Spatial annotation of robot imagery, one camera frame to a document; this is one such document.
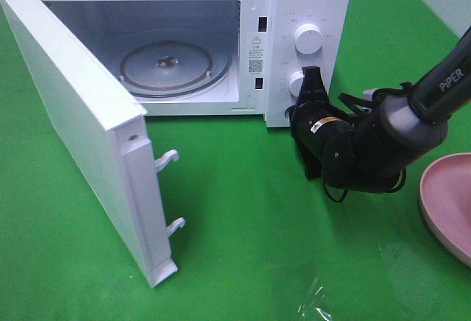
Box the lower white microwave knob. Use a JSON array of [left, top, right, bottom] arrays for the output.
[[288, 71, 304, 97]]

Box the white microwave door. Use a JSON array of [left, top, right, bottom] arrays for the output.
[[1, 0, 185, 286]]

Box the white microwave oven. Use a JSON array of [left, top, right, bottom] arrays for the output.
[[41, 0, 349, 127]]

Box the pink round plate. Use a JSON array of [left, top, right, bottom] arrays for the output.
[[419, 152, 470, 266]]

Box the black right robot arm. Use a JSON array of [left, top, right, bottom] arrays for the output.
[[289, 32, 470, 193]]

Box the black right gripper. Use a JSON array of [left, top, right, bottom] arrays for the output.
[[290, 66, 355, 180]]

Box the upper white microwave knob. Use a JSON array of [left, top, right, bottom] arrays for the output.
[[294, 23, 323, 54]]

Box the white microwave knob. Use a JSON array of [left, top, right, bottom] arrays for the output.
[[294, 23, 323, 54], [288, 71, 304, 97]]

